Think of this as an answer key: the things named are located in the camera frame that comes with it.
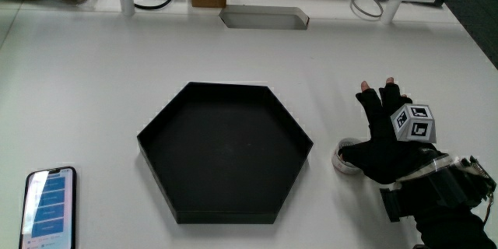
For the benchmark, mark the person's right hand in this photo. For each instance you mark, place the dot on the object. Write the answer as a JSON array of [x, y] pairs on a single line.
[[379, 155]]

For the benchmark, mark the white desk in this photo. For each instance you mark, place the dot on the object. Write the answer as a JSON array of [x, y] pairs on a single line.
[[97, 85]]

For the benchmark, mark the small white round container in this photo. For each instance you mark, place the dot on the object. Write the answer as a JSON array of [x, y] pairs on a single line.
[[344, 168]]

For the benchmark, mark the black hexagonal tray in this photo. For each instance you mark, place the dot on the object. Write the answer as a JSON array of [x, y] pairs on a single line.
[[225, 155]]

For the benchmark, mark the black smartphone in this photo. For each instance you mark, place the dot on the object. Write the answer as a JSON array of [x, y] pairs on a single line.
[[48, 210]]

